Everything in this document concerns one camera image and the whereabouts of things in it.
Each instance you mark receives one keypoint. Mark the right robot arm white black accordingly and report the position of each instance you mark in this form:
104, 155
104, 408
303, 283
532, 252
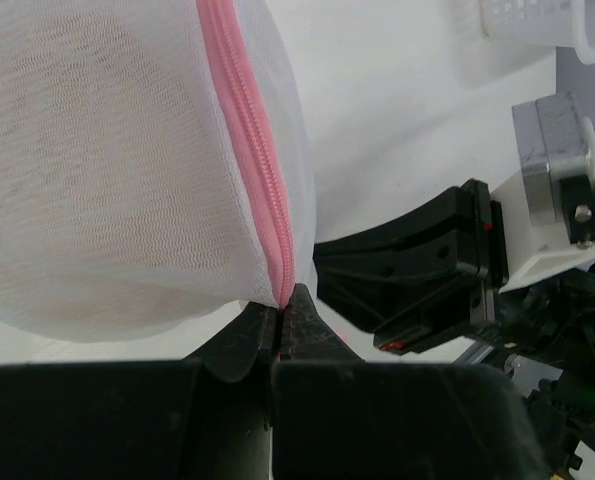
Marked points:
551, 322

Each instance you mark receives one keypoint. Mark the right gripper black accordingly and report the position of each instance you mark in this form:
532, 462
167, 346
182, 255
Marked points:
409, 281

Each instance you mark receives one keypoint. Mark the white plastic basket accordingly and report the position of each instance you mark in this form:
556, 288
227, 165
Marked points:
552, 23

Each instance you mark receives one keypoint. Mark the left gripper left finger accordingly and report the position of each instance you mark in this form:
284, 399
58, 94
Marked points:
241, 351

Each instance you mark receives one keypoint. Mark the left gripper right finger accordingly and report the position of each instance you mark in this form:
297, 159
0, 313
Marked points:
305, 336

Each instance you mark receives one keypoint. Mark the white mesh laundry bag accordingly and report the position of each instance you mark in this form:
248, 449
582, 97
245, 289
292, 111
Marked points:
154, 165

